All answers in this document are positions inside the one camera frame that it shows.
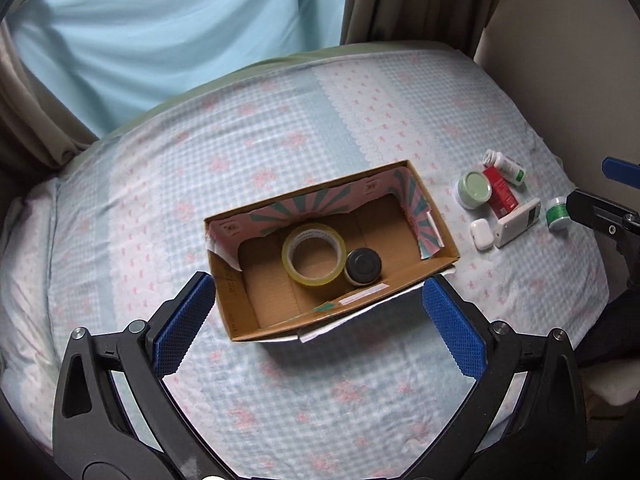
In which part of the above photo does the green label white jar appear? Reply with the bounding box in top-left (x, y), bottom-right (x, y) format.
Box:
top-left (544, 196), bottom-right (572, 232)

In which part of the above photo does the white remote control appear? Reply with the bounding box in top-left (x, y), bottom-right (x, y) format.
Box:
top-left (494, 198), bottom-right (541, 248)

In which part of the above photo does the red small box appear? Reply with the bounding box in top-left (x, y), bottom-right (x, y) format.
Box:
top-left (483, 167), bottom-right (518, 219)

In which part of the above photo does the white pill bottle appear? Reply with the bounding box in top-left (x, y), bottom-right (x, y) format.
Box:
top-left (483, 150), bottom-right (526, 186)

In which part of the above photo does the white earbuds case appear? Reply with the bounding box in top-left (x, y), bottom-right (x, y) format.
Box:
top-left (469, 218), bottom-right (494, 252)

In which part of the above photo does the pale green lid jar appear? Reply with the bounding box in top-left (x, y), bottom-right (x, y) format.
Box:
top-left (454, 170), bottom-right (492, 210)

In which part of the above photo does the black lid small jar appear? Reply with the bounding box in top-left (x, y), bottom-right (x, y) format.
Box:
top-left (344, 247), bottom-right (382, 287)

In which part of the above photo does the yellow tape roll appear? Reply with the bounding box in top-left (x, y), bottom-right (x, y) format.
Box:
top-left (281, 223), bottom-right (347, 287)

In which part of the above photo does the pillow in floral case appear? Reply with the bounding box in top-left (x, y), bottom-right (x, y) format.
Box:
top-left (1, 180), bottom-right (60, 453)

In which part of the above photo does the checkered floral bed sheet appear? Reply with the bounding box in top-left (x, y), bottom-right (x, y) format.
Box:
top-left (48, 50), bottom-right (608, 479)

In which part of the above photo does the cardboard box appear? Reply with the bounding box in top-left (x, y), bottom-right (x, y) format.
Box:
top-left (205, 160), bottom-right (460, 341)

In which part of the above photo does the green mattress cover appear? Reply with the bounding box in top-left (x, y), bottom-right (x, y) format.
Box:
top-left (65, 40), bottom-right (454, 171)

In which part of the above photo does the right brown curtain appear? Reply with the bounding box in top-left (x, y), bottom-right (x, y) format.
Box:
top-left (341, 0), bottom-right (499, 58)

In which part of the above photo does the brown curtain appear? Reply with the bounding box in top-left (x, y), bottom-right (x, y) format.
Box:
top-left (0, 19), bottom-right (99, 172)
top-left (341, 0), bottom-right (499, 58)

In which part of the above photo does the left brown curtain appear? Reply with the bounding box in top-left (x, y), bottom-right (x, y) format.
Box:
top-left (0, 19), bottom-right (99, 172)

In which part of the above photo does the light blue hanging cloth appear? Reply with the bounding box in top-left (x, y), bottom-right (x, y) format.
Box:
top-left (8, 0), bottom-right (345, 136)

